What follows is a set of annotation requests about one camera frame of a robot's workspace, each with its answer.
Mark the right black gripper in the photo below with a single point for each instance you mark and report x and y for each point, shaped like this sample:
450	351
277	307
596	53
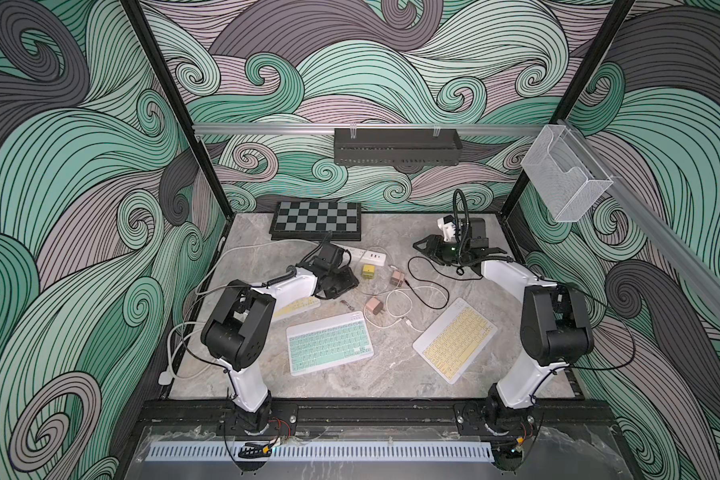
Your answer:
437	249

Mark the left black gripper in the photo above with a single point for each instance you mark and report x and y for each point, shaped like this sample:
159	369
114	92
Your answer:
349	282

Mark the yellow charger adapter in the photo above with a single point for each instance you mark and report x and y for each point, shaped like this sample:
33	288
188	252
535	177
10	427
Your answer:
368	271

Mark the white power strip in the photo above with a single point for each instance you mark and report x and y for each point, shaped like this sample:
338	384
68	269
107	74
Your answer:
366	256

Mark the yellow keyboard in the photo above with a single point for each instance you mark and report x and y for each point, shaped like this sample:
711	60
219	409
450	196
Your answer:
297	307
453	341

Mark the pink charger adapter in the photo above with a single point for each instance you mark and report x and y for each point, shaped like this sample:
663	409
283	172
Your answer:
397	278
374	306

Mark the green wireless keyboard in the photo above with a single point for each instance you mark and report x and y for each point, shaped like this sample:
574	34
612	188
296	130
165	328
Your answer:
328	343

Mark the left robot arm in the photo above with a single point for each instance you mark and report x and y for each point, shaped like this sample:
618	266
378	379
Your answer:
237	329

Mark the black chessboard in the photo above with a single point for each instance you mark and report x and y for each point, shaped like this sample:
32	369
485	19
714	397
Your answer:
314	219

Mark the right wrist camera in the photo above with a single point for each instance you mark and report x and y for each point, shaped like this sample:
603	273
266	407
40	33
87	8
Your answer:
449	228

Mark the black wall tray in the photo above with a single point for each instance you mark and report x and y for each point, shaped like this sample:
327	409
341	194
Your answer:
407	149

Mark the clear plastic wall bin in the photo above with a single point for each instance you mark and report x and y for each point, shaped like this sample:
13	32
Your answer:
565	172

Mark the white slotted cable duct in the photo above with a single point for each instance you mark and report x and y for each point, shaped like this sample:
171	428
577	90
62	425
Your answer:
367	451

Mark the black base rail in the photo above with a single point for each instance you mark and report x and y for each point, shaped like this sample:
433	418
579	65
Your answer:
467	417

